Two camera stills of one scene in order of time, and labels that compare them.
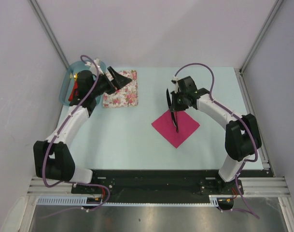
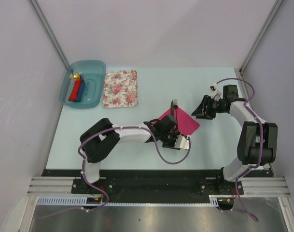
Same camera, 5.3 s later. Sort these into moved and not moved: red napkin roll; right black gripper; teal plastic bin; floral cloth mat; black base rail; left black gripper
Moved: left black gripper; right black gripper
Not moved: black base rail; teal plastic bin; floral cloth mat; red napkin roll
